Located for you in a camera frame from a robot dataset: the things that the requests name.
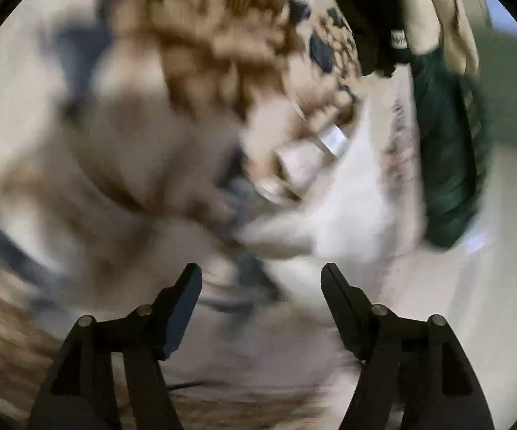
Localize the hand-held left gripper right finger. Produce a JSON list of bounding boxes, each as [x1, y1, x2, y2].
[[321, 263, 496, 430]]

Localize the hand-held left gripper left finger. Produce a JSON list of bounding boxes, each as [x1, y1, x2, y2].
[[28, 263, 204, 430]]

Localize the white t-shirt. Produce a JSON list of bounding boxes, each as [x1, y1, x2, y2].
[[231, 99, 425, 266]]

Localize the white headboard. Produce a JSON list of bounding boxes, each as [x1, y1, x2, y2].
[[393, 143, 517, 430]]

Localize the dark green garment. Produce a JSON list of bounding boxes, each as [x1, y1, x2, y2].
[[410, 47, 494, 250]]

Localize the floral bed blanket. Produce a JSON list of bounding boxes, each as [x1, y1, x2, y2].
[[0, 0, 420, 430]]

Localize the grey-green curtain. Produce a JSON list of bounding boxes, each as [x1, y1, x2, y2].
[[473, 27, 517, 145]]

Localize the black folded garment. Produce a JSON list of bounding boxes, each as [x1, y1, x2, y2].
[[325, 0, 414, 78]]

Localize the beige folded garment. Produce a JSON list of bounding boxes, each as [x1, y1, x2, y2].
[[437, 0, 483, 77], [384, 0, 445, 54]]

